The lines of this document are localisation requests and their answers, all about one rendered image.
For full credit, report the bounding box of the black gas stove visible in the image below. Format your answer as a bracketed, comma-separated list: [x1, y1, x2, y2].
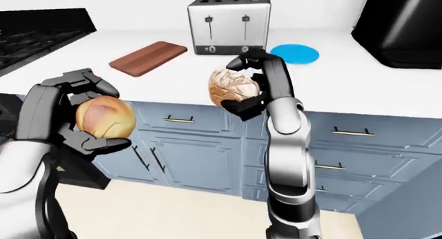
[0, 8, 97, 78]

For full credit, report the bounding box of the blue round plate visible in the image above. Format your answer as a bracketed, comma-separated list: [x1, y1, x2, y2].
[269, 43, 320, 66]

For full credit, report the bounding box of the brown wooden cutting board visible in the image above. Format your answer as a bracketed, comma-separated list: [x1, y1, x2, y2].
[108, 40, 189, 78]

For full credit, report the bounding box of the crusty rustic bread loaf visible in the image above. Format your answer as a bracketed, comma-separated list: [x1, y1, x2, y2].
[207, 69, 260, 107]

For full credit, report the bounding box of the blue-grey cabinet drawer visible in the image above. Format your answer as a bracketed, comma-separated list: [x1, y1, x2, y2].
[136, 101, 242, 137]

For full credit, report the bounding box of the smooth golden bread roll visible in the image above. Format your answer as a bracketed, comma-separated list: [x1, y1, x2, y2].
[75, 95, 136, 140]

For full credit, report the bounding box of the blue-grey cabinet door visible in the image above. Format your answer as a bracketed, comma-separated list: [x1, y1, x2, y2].
[148, 136, 244, 193]

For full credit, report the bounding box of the black countertop appliance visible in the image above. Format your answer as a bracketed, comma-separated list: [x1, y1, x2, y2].
[351, 0, 442, 70]

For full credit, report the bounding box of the black cabinet door handle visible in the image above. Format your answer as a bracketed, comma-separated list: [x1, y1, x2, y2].
[133, 144, 151, 171]
[149, 146, 166, 171]

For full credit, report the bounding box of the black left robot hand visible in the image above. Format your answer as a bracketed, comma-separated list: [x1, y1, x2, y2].
[16, 68, 133, 162]

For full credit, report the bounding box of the silver four-slot toaster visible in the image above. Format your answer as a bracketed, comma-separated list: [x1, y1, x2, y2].
[186, 0, 272, 56]

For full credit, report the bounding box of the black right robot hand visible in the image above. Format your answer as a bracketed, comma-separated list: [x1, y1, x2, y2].
[220, 48, 297, 122]

